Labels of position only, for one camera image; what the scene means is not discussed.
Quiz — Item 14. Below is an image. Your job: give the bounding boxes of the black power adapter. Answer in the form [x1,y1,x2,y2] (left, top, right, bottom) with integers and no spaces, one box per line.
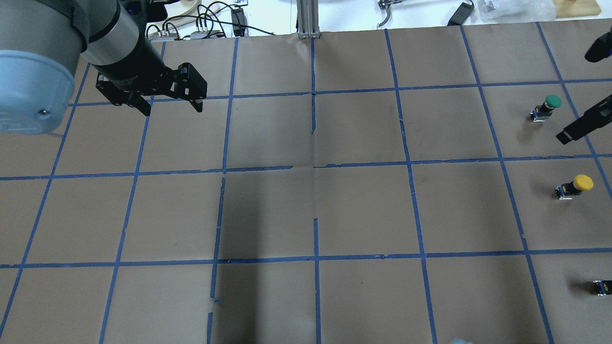
[447,0,475,26]

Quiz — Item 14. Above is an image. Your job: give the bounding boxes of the aluminium frame post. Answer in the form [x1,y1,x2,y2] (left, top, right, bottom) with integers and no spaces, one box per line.
[296,0,321,39]

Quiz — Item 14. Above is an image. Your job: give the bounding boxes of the yellow push button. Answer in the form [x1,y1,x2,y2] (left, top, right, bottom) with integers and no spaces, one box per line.
[555,174,594,200]

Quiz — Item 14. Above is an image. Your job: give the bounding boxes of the green push button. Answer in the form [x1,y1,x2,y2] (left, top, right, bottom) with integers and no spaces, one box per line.
[530,95,562,123]

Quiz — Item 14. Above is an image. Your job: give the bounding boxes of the black button base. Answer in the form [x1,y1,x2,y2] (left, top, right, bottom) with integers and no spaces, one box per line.
[591,279,612,296]

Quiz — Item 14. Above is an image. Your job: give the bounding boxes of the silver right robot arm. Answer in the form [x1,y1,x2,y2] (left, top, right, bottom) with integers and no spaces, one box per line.
[556,30,612,145]

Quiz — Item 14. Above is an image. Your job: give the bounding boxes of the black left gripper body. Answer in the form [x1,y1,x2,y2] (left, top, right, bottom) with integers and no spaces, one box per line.
[96,63,208,106]

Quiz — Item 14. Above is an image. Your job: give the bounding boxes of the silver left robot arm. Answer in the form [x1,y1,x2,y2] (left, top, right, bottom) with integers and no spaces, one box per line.
[0,0,208,135]

